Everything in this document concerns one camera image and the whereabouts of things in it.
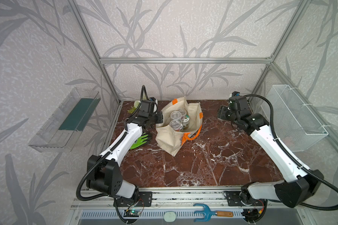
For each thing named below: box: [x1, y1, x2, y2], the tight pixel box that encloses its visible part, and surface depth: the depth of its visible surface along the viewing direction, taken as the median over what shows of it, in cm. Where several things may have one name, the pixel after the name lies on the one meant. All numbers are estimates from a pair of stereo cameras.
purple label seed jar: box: [177, 108, 187, 122], surface depth 96 cm
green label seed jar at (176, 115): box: [170, 110, 182, 121], surface depth 86 cm
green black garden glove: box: [130, 132, 149, 150], surface depth 96 cm
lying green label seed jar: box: [181, 114, 191, 130], surface depth 101 cm
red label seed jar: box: [169, 120, 182, 132], surface depth 82 cm
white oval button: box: [163, 211, 177, 223], surface depth 69 cm
